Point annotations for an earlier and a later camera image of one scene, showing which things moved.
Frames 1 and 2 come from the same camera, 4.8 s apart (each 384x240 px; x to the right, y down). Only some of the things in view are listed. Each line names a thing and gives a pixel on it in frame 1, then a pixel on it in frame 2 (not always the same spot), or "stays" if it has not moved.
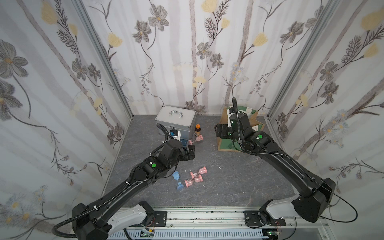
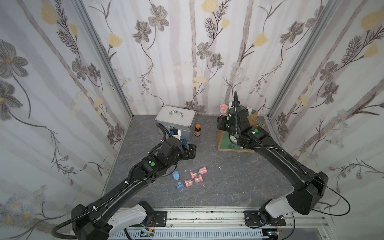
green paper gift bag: [224, 144] stays
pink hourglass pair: [198, 178] stays
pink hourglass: [198, 138] to [223, 108]
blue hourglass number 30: [176, 175] stays
